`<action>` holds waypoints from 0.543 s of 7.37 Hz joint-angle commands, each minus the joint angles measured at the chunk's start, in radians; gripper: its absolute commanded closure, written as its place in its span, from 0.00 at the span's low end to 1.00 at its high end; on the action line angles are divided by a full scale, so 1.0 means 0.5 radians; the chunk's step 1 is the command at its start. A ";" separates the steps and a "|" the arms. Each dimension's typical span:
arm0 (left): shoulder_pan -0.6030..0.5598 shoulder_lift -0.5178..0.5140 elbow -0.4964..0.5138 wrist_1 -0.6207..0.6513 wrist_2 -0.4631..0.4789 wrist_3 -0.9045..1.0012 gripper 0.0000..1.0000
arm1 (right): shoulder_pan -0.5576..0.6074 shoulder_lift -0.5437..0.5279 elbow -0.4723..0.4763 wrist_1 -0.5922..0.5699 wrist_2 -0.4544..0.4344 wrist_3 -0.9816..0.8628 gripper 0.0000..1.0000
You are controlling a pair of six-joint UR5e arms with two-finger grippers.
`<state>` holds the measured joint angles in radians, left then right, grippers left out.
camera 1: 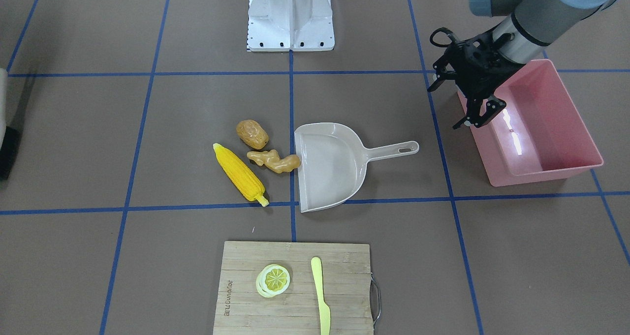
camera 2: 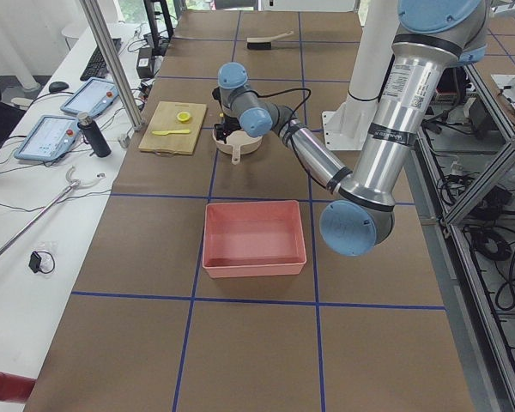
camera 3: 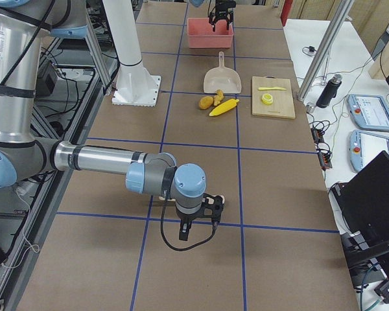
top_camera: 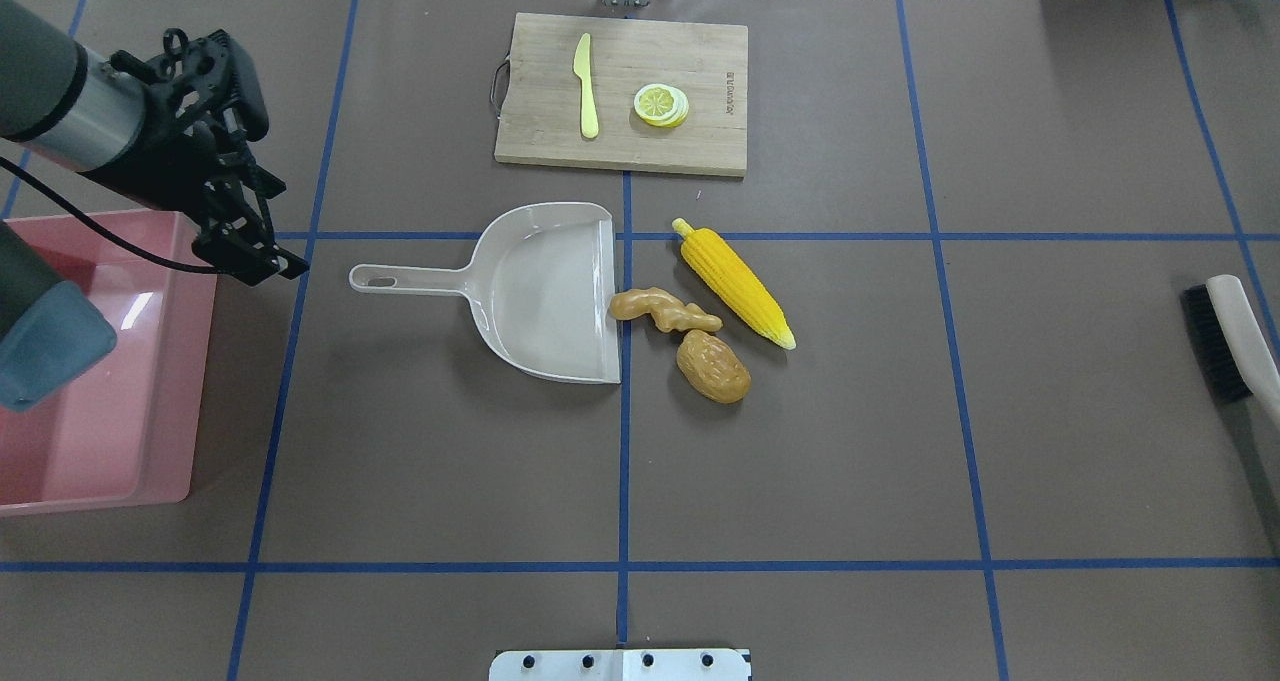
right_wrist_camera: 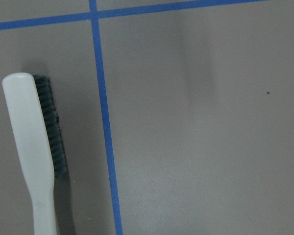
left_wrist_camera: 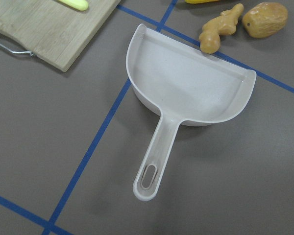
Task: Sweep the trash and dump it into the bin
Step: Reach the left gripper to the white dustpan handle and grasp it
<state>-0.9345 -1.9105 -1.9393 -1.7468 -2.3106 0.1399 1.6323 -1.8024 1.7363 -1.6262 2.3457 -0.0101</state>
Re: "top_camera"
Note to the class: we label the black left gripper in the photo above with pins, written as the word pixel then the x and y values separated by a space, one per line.
pixel 168 164

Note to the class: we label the beige plastic dustpan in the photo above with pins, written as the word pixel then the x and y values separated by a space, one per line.
pixel 538 285

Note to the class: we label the toy ginger root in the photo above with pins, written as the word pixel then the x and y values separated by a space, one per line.
pixel 669 314

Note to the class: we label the yellow toy corn cob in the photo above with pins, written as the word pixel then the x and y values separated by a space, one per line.
pixel 734 281

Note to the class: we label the brown toy potato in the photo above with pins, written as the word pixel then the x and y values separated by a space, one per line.
pixel 712 368

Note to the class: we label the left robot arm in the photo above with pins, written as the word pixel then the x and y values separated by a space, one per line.
pixel 59 104

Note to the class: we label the pink plastic bin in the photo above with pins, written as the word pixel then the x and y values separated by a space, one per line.
pixel 124 432

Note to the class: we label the wooden cutting board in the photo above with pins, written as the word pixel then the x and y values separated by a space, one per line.
pixel 539 117

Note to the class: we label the yellow plastic knife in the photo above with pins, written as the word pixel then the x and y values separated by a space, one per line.
pixel 583 70

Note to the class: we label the lemon slices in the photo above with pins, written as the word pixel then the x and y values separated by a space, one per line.
pixel 661 105

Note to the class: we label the metal mounting plate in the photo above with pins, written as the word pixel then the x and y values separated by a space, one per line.
pixel 623 664

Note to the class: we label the brown paper table mat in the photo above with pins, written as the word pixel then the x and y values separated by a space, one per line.
pixel 991 456

